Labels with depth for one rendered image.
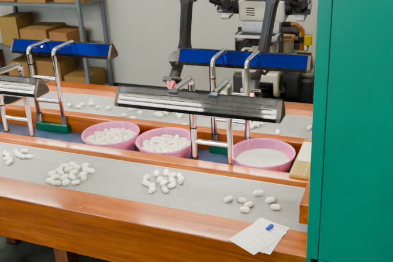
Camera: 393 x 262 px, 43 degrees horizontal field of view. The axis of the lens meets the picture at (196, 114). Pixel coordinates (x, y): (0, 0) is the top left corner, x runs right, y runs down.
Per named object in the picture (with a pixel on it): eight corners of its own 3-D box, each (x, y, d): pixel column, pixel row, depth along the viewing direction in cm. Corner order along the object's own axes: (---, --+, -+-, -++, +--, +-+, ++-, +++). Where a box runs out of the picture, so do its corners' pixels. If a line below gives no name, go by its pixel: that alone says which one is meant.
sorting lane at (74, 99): (40, 93, 302) (39, 89, 301) (350, 124, 237) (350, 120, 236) (5, 110, 276) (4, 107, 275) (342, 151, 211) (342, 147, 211)
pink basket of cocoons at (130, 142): (103, 135, 249) (101, 118, 246) (151, 142, 240) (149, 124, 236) (72, 159, 227) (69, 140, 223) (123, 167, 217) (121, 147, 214)
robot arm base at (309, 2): (312, 0, 277) (290, 0, 281) (310, -7, 269) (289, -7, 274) (310, 14, 275) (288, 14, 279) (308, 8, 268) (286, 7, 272)
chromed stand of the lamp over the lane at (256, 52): (223, 135, 243) (220, 47, 226) (262, 141, 236) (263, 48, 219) (209, 152, 226) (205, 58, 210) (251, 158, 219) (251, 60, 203)
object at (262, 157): (244, 155, 221) (244, 143, 219) (294, 162, 213) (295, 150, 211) (228, 179, 202) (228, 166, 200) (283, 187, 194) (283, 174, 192)
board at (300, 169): (304, 140, 213) (304, 137, 213) (340, 144, 208) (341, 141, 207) (289, 176, 185) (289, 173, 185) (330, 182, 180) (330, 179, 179)
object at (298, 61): (182, 59, 238) (181, 45, 236) (313, 68, 216) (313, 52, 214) (175, 64, 232) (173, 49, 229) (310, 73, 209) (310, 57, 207)
